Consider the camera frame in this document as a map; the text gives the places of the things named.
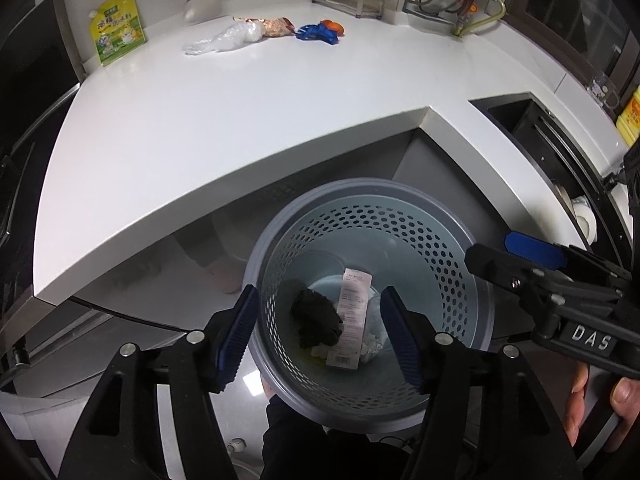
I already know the yellow green seasoning pouch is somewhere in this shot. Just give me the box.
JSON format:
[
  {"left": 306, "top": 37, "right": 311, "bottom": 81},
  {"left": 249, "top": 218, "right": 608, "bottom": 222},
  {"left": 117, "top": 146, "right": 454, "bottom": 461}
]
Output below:
[{"left": 89, "top": 0, "right": 148, "bottom": 67}]

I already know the person's dark trouser leg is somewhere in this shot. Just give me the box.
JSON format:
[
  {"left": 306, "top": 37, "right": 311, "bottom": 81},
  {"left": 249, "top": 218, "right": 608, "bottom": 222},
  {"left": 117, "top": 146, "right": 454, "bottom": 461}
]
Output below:
[{"left": 260, "top": 395, "right": 416, "bottom": 480}]

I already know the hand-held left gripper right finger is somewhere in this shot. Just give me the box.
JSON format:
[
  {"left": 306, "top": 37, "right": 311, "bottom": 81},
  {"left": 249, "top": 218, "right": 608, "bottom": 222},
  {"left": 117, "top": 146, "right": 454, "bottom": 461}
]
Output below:
[{"left": 379, "top": 285, "right": 576, "bottom": 480}]

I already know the grey perforated waste basket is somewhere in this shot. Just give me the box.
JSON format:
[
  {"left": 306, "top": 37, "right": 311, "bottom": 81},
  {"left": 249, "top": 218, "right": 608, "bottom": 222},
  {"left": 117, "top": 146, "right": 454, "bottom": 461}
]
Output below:
[{"left": 242, "top": 177, "right": 493, "bottom": 421}]

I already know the blue wrapper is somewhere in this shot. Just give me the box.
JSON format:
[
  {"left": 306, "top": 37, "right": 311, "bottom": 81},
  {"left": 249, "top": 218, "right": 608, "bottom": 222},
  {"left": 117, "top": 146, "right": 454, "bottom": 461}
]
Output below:
[{"left": 295, "top": 23, "right": 341, "bottom": 45}]

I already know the gas valve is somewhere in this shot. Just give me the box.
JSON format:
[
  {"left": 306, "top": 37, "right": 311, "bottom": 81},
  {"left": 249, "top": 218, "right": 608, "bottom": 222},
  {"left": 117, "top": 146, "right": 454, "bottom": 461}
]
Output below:
[{"left": 452, "top": 0, "right": 493, "bottom": 36}]

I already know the person's right hand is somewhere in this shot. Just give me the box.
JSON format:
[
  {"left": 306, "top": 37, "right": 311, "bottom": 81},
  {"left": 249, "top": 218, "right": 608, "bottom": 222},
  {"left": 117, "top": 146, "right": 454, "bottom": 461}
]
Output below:
[{"left": 562, "top": 362, "right": 640, "bottom": 443}]

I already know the black kitchen sink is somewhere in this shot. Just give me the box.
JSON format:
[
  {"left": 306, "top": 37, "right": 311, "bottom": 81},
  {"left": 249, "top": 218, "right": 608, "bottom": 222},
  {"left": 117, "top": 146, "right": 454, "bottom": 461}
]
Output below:
[{"left": 470, "top": 92, "right": 631, "bottom": 271}]

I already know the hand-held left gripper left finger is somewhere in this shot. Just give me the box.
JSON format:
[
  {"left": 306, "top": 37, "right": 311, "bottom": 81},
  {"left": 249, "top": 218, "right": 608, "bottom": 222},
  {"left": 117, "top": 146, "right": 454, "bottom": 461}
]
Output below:
[{"left": 75, "top": 284, "right": 261, "bottom": 480}]

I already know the black glove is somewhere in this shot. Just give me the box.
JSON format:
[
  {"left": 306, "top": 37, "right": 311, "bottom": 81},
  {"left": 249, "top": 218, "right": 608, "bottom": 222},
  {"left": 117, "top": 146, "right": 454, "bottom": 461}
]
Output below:
[{"left": 291, "top": 287, "right": 346, "bottom": 348}]

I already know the white tissue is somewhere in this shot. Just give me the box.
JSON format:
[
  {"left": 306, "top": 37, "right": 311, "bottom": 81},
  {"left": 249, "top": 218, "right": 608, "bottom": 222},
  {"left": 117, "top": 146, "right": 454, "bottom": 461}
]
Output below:
[{"left": 360, "top": 332, "right": 386, "bottom": 363}]

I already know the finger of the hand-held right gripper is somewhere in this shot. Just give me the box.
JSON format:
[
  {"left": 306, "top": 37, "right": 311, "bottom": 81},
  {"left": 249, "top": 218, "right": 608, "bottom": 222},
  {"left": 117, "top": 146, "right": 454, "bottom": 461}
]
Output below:
[
  {"left": 504, "top": 231, "right": 632, "bottom": 285},
  {"left": 464, "top": 243, "right": 622, "bottom": 312}
]

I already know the white paper receipt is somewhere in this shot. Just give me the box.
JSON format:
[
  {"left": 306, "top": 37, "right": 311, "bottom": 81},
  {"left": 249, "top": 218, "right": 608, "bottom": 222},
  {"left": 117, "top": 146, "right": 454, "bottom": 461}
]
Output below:
[{"left": 325, "top": 268, "right": 386, "bottom": 371}]

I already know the yellow gas hose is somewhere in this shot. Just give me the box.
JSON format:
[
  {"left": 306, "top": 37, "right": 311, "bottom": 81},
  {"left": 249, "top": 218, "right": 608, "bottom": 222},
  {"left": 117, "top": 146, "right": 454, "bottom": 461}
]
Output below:
[{"left": 452, "top": 0, "right": 507, "bottom": 37}]

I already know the brown snack wrapper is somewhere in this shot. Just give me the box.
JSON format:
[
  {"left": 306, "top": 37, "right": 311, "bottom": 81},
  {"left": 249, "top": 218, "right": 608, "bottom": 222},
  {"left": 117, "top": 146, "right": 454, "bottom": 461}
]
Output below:
[{"left": 232, "top": 16, "right": 296, "bottom": 39}]

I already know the white bowl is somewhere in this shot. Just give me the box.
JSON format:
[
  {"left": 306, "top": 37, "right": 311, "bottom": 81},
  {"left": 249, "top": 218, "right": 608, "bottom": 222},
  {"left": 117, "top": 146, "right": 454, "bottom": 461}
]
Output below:
[{"left": 572, "top": 195, "right": 599, "bottom": 243}]

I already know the dark window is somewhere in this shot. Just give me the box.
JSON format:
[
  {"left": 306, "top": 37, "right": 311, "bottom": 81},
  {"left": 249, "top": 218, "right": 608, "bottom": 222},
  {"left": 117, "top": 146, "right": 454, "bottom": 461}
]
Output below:
[{"left": 505, "top": 0, "right": 640, "bottom": 96}]

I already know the yellow oil bottle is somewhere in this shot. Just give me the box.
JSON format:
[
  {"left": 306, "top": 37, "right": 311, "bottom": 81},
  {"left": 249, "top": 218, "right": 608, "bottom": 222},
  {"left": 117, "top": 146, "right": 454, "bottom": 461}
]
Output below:
[{"left": 616, "top": 85, "right": 640, "bottom": 148}]

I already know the clear drinking glass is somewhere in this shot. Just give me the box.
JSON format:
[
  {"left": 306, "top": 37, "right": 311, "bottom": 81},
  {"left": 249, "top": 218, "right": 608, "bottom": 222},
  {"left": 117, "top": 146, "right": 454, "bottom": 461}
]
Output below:
[{"left": 585, "top": 74, "right": 613, "bottom": 111}]

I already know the clear plastic bag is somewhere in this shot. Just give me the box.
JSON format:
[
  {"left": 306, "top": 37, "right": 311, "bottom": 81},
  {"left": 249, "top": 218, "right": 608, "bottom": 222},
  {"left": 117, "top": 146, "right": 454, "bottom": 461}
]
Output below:
[{"left": 182, "top": 21, "right": 263, "bottom": 56}]

